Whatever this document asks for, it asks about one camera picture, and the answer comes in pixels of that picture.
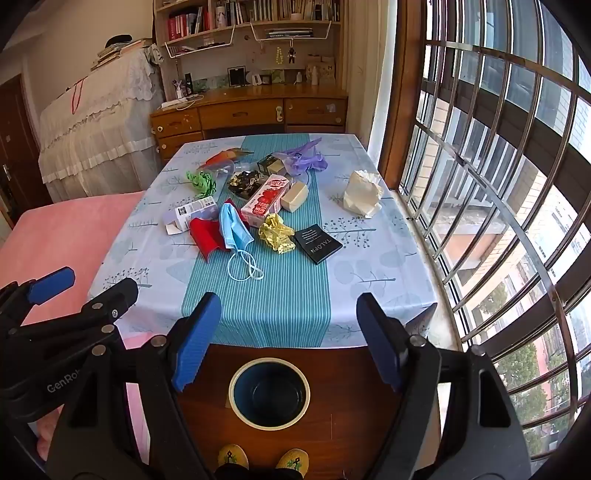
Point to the wooden desk with drawers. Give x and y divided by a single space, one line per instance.
240 115

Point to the metal window grille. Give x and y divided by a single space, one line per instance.
466 159

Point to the green paper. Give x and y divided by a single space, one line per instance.
201 182

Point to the purple plastic bag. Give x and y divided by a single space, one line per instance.
300 159

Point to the yellow slipper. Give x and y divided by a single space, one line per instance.
233 457
293 461

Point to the black gold crumpled wrapper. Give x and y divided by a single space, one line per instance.
244 182

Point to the orange colourful wrapper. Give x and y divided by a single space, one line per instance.
222 158

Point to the round white-rimmed bin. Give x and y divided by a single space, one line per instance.
268 392

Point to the white blue box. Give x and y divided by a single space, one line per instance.
194 212

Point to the red white carton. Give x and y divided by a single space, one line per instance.
265 201

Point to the clear plastic bottle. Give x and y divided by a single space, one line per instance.
220 174

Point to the black picture frame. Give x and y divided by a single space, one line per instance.
236 77

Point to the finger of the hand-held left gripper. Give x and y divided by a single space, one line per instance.
51 284
113 299

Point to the wooden bookshelf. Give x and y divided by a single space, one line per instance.
240 53

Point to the dark green box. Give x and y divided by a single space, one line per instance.
268 165

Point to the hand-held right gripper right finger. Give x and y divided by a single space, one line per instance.
378 341

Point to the brown wooden door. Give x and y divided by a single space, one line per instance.
18 147

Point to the row of books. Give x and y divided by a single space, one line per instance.
182 25

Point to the white power strip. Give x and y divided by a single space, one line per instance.
182 100

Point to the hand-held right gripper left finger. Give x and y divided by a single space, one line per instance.
198 341

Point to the white crumpled paper bag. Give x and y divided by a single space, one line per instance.
362 194

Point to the stack of flat books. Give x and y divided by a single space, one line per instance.
120 50

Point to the blue face mask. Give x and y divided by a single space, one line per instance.
233 228

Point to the black booklet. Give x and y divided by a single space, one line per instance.
318 244

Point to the beige box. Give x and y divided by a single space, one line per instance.
294 196

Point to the black hat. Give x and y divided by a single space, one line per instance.
117 40

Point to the yellow crumpled paper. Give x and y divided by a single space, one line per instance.
274 233

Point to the printed teal white tablecloth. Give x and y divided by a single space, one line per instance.
383 240

